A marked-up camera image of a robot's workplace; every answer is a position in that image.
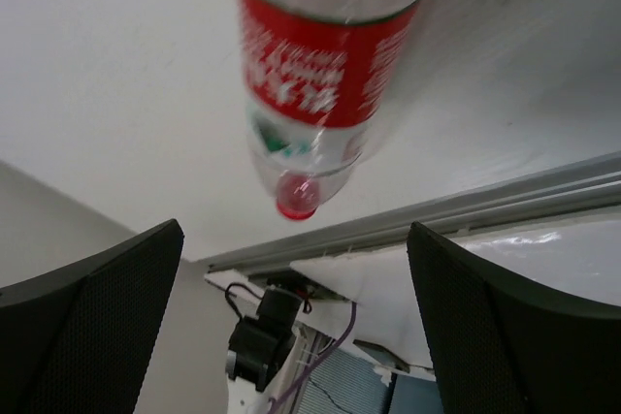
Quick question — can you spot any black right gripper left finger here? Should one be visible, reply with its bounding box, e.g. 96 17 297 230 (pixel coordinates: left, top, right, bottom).
1 219 184 413

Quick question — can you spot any red label plastic bottle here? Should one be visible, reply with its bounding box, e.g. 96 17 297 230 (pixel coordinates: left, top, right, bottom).
238 0 420 221

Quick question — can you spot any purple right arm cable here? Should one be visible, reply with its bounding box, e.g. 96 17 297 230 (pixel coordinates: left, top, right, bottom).
269 302 363 410

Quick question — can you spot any aluminium table frame rail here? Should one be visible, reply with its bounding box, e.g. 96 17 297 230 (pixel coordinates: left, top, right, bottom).
203 151 621 274

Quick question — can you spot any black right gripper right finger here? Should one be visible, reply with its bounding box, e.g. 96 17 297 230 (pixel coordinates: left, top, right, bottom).
407 222 620 413

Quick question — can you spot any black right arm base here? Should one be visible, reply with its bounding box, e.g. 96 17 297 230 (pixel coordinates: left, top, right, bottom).
224 282 312 332

